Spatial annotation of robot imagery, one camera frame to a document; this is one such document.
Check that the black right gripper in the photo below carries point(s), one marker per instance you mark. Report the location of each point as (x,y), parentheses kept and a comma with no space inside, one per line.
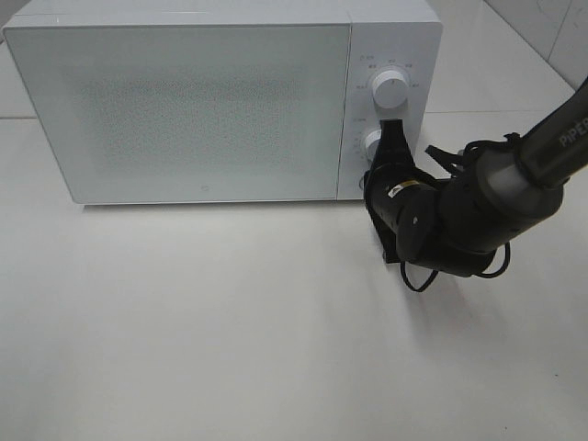
(401,199)

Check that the white microwave knob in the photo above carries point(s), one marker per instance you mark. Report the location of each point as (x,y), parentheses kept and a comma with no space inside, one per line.
(390,88)
(371,144)

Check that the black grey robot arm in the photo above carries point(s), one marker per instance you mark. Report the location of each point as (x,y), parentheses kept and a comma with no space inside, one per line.
(463,224)

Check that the white microwave oven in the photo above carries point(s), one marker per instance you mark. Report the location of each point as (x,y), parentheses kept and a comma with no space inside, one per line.
(383,34)

